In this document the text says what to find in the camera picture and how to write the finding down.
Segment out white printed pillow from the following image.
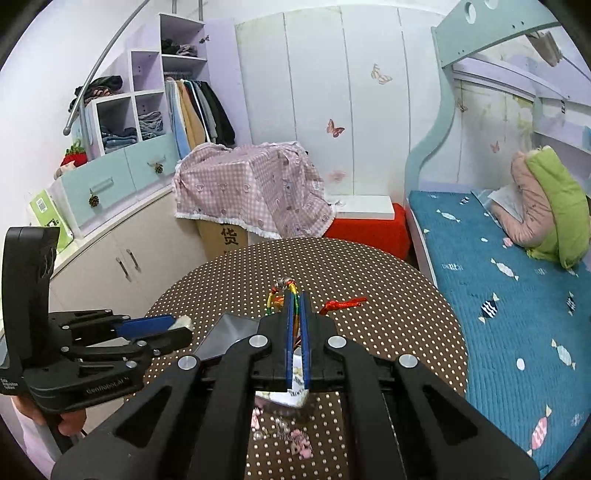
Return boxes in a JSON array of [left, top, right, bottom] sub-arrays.
[[475, 185, 523, 223]]

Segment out pink and green quilt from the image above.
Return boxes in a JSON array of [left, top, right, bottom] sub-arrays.
[[489, 145, 591, 271]]

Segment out lilac open shelf unit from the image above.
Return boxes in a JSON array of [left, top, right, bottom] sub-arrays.
[[81, 13, 211, 160]]

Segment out red knotted cord bracelet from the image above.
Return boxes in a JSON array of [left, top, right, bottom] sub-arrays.
[[318, 296, 369, 317]]

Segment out brown cardboard box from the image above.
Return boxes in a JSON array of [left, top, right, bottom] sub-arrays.
[[196, 219, 282, 261]]

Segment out white printed paper tag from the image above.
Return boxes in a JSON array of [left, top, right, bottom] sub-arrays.
[[255, 345, 318, 416]]

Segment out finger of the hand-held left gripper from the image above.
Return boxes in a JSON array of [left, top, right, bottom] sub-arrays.
[[48, 309, 177, 343], [68, 328, 194, 361]]

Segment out small teal drawer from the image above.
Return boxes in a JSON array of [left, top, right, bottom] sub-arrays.
[[124, 133, 179, 191]]

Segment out person's left forearm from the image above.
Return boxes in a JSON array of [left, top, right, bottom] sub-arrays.
[[9, 396, 62, 478]]

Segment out folded light jeans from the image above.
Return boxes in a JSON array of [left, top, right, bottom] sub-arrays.
[[137, 112, 165, 140]]

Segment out red stool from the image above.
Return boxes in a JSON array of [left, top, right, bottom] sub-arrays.
[[322, 202, 411, 260]]

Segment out red strawberry plush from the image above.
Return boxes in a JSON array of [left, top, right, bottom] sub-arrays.
[[60, 141, 90, 168]]

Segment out folded clothes on shelf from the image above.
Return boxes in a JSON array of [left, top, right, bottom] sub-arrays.
[[161, 38, 199, 59]]

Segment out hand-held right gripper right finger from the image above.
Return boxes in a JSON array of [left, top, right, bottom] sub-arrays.
[[299, 293, 540, 480]]

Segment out white panelled wardrobe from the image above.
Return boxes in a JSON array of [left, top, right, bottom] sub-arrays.
[[235, 7, 458, 209]]

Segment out pile of dark clothes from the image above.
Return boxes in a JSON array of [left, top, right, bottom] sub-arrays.
[[69, 75, 124, 112]]

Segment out lilac bed wall shelf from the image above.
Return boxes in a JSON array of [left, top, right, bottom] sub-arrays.
[[530, 90, 591, 154]]

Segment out silver metal tin box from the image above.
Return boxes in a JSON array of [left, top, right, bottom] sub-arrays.
[[193, 314, 260, 366]]

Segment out white board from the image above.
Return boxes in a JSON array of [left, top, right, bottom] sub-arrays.
[[330, 195, 394, 219]]

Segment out round polka dot table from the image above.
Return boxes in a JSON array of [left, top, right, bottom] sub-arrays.
[[142, 237, 470, 480]]

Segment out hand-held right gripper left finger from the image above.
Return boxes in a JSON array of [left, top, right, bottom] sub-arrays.
[[51, 291, 297, 480]]

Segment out folded dark jeans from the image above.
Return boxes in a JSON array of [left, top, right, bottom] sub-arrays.
[[100, 127, 139, 154]]

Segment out stepped shelf cabinet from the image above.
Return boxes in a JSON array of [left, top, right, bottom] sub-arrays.
[[62, 0, 206, 137]]

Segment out pink bead bracelet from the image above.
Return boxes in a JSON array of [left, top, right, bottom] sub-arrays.
[[250, 406, 315, 459]]

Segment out row of hanging clothes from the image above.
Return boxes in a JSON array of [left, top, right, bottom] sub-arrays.
[[164, 78, 236, 160]]

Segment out green paper bag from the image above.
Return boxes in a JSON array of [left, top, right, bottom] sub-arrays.
[[28, 188, 75, 253]]

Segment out cream cabinet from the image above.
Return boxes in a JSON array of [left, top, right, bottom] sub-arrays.
[[48, 189, 206, 324]]

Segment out pink checkered cloth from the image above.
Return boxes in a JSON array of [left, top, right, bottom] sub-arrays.
[[172, 141, 339, 241]]

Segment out blue candy print mattress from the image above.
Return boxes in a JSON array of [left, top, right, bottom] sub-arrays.
[[406, 189, 591, 478]]

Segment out large teal drawer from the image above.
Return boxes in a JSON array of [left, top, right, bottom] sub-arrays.
[[60, 150, 137, 228]]

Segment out person's left hand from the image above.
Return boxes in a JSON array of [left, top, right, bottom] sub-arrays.
[[44, 406, 89, 439]]

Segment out teal bunk bed frame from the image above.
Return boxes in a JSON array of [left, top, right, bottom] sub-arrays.
[[404, 0, 591, 278]]

